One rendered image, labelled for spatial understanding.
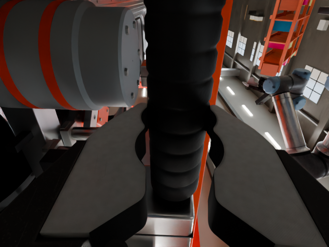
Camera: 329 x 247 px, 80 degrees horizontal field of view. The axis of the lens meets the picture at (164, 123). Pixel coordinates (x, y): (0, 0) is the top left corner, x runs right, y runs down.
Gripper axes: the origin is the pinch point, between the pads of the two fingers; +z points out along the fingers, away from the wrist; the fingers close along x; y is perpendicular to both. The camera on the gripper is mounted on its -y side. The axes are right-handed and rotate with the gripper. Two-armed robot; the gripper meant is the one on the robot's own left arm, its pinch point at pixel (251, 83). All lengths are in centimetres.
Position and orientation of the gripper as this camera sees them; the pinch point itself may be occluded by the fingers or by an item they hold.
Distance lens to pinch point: 139.4
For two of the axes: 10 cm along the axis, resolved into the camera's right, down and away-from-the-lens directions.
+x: -9.4, 0.4, -3.3
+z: -3.1, -5.2, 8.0
